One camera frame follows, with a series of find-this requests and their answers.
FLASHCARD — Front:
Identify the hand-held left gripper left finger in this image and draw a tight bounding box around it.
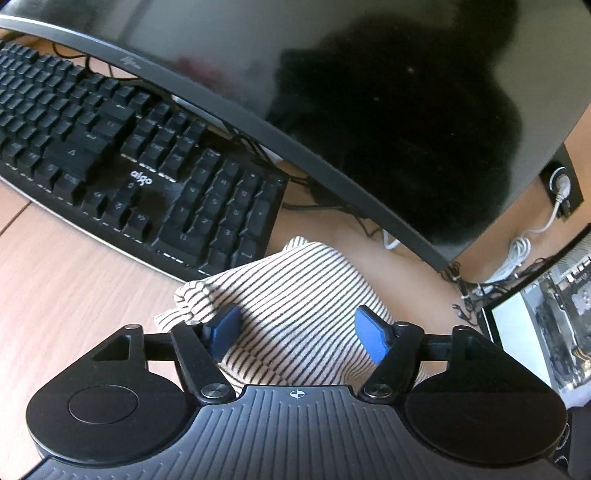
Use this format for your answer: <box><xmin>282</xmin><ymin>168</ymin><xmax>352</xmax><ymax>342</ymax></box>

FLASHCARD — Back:
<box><xmin>92</xmin><ymin>305</ymin><xmax>243</xmax><ymax>404</ymax></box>

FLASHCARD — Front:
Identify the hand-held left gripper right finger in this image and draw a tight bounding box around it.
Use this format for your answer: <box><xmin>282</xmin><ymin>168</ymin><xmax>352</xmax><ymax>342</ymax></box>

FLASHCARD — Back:
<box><xmin>353</xmin><ymin>305</ymin><xmax>500</xmax><ymax>403</ymax></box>

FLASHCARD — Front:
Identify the striped knit garment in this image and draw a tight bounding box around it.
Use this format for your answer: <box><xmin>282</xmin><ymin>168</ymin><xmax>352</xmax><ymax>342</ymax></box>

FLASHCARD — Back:
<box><xmin>154</xmin><ymin>236</ymin><xmax>433</xmax><ymax>398</ymax></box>

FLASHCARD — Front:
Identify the computer case with glass panel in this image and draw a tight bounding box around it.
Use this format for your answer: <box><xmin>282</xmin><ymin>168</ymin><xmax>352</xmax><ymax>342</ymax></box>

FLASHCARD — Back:
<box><xmin>478</xmin><ymin>226</ymin><xmax>591</xmax><ymax>393</ymax></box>

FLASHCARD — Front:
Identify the black mechanical keyboard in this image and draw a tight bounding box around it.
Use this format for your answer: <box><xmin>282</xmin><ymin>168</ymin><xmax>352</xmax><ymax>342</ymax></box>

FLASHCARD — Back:
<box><xmin>0</xmin><ymin>39</ymin><xmax>290</xmax><ymax>283</ymax></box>

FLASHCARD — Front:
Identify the black curved computer monitor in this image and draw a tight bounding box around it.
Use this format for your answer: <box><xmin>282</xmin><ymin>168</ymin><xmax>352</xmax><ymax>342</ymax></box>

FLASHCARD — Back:
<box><xmin>0</xmin><ymin>0</ymin><xmax>591</xmax><ymax>271</ymax></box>

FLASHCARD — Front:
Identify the black desk grommet box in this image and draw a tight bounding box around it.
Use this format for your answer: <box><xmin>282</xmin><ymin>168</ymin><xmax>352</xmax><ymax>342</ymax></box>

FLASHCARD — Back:
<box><xmin>539</xmin><ymin>143</ymin><xmax>585</xmax><ymax>217</ymax></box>

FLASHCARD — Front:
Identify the white cable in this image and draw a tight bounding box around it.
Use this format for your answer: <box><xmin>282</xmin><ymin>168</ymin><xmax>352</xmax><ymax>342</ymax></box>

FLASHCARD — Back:
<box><xmin>480</xmin><ymin>172</ymin><xmax>573</xmax><ymax>283</ymax></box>

